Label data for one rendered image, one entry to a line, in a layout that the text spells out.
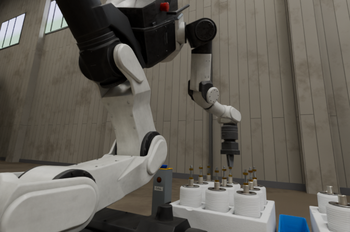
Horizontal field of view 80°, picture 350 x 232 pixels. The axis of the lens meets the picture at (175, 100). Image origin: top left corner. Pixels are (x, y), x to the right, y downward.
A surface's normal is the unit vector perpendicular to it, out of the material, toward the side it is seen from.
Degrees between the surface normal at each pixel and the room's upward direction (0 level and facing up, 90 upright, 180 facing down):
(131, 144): 105
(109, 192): 90
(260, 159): 90
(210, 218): 90
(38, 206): 90
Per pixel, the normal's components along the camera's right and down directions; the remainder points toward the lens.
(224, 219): -0.47, -0.22
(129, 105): -0.40, 0.27
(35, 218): 0.90, -0.07
